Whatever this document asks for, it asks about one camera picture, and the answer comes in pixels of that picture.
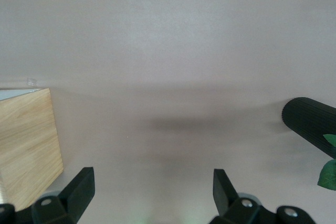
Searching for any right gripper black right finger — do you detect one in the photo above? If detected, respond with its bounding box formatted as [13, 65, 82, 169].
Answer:
[208, 168, 319, 224]

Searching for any artificial rose with green leaves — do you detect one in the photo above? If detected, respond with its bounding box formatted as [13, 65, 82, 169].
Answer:
[317, 134, 336, 189]

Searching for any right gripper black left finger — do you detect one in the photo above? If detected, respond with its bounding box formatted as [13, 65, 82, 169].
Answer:
[0, 166, 96, 224]

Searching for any black ribbed vase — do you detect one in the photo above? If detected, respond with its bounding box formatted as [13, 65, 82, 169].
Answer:
[282, 97, 336, 159]

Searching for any wooden drawer cabinet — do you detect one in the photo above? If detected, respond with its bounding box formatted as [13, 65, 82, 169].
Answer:
[0, 88, 65, 212]

